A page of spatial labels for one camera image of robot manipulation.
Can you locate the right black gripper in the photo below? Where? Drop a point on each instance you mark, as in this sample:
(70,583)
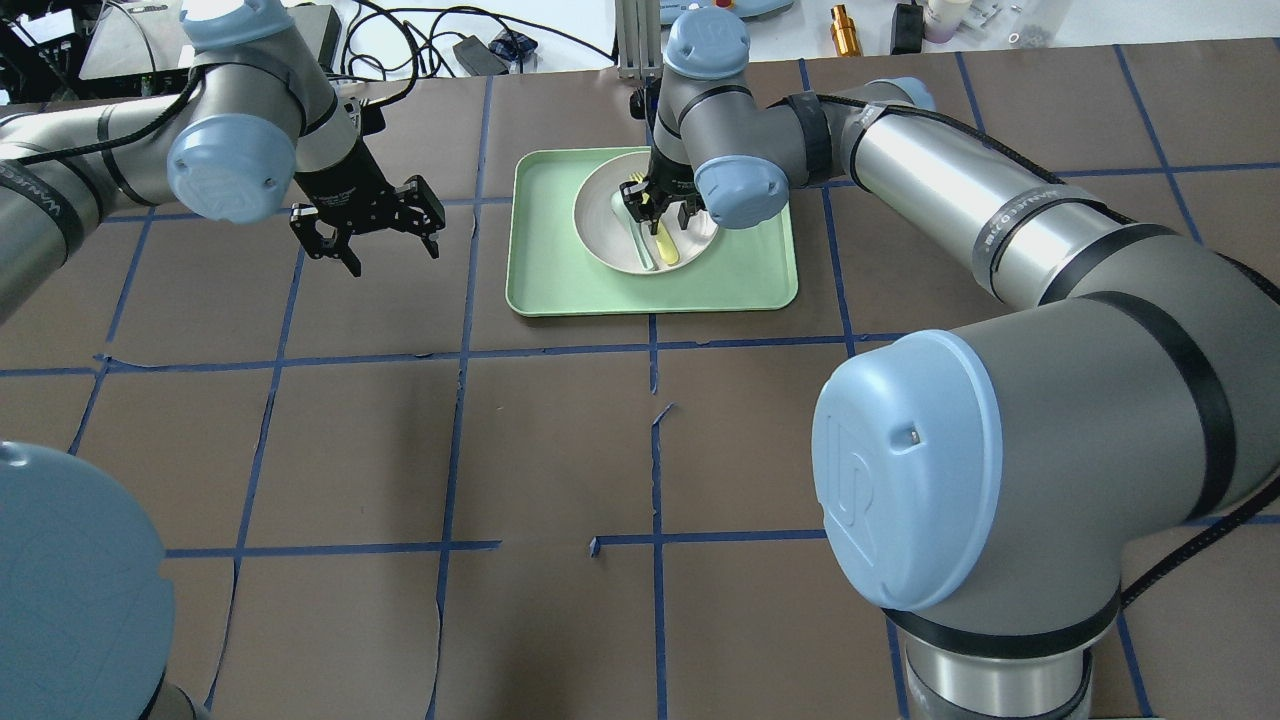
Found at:
(663,177)

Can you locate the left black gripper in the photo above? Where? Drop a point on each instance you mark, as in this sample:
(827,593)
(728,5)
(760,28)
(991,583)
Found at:
(345,183)

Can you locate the yellow plastic fork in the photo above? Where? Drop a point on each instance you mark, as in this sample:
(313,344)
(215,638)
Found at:
(662,239)

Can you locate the white round plate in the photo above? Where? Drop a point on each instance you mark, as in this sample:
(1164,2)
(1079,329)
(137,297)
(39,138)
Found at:
(608,241)

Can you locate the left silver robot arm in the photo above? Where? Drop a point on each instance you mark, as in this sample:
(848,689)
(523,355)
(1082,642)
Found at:
(88,619)

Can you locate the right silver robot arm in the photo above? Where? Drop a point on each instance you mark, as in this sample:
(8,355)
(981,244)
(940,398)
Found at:
(1004,490)

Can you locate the pale green plastic spoon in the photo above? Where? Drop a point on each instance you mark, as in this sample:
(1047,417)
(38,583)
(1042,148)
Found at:
(634,231)

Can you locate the light green tray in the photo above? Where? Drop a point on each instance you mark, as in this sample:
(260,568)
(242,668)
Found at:
(550,273)

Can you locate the black power adapter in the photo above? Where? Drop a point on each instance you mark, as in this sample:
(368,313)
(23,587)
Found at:
(477,59)

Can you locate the brass cylinder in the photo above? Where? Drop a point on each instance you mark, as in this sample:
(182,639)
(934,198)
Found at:
(843,31)

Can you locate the aluminium frame post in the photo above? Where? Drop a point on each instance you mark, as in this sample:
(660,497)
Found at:
(638,35)

